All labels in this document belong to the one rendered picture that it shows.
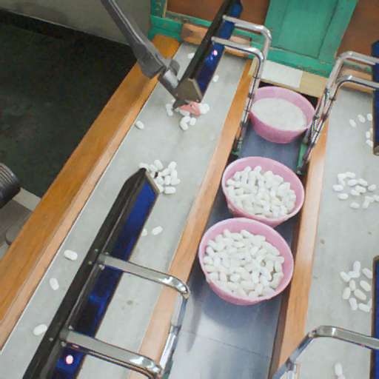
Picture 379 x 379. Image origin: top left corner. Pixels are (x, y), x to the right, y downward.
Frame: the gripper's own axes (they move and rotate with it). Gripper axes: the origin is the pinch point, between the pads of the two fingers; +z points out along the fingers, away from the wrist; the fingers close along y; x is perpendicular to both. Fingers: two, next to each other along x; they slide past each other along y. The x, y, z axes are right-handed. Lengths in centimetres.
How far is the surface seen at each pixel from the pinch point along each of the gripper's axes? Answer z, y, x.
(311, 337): 8, -92, -51
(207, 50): -21.9, -15.3, -27.6
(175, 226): 6, -51, -3
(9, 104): -43, 57, 137
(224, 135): 8.4, -9.2, -8.3
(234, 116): 9.3, 2.7, -9.0
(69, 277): -10, -77, 11
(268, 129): 21.3, 4.1, -15.6
